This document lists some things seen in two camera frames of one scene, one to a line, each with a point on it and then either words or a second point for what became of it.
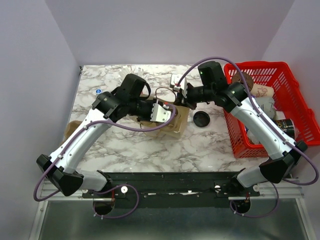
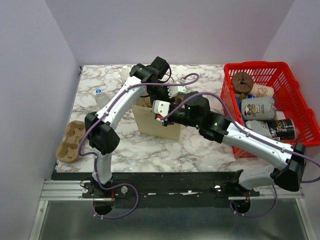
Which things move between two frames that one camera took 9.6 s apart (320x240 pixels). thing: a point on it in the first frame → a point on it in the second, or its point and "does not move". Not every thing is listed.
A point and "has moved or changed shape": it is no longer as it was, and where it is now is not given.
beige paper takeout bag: [175, 128] has moved or changed shape
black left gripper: [149, 117] → [166, 97]
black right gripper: [181, 100] → [167, 122]
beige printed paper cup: [259, 90] does not move
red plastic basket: [290, 103] does not move
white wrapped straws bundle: [126, 70] does not move
